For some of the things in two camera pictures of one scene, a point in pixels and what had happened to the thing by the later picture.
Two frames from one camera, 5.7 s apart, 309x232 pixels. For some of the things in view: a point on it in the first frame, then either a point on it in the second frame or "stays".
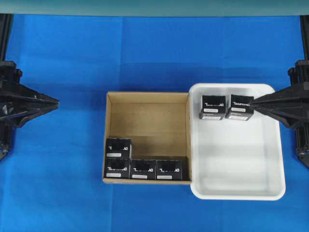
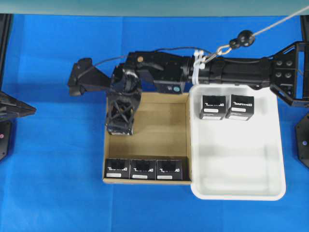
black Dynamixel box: (143, 169) stays
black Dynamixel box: (118, 148) -> (119, 129)
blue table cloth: (51, 180) stays
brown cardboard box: (158, 123) stays
